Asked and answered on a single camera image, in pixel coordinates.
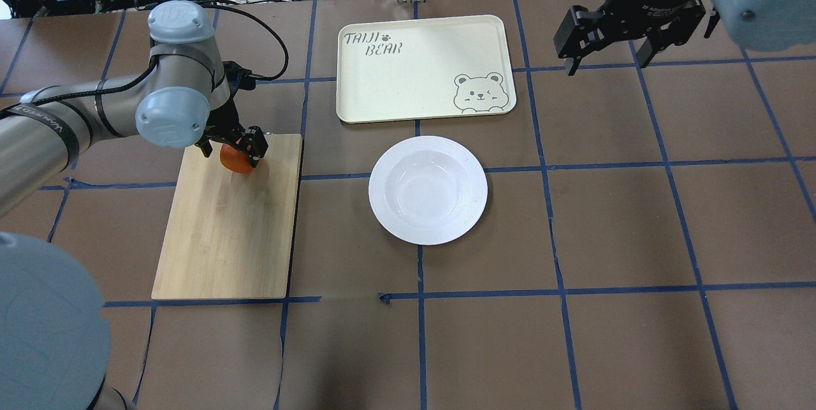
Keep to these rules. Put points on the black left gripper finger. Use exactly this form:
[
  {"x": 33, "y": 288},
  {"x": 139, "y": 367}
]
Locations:
[
  {"x": 253, "y": 144},
  {"x": 205, "y": 146}
]

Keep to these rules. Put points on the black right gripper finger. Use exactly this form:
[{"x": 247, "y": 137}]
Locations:
[
  {"x": 676, "y": 31},
  {"x": 578, "y": 35}
]

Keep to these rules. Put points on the cream bear tray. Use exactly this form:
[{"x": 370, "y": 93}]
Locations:
[{"x": 436, "y": 68}]

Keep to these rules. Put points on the bamboo cutting board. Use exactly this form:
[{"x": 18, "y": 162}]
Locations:
[{"x": 229, "y": 235}]

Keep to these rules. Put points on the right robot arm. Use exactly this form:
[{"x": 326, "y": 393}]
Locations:
[{"x": 759, "y": 25}]

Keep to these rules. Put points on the orange fruit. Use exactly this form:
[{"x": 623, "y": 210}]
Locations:
[{"x": 234, "y": 160}]

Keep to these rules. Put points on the white round plate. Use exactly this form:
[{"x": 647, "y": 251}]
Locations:
[{"x": 428, "y": 190}]

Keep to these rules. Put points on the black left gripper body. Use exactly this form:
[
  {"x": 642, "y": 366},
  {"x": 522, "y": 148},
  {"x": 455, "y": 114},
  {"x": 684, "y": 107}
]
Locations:
[{"x": 224, "y": 124}]

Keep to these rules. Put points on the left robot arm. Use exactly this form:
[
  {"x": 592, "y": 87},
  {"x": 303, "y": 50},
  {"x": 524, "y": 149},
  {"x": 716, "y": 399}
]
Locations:
[{"x": 185, "y": 97}]

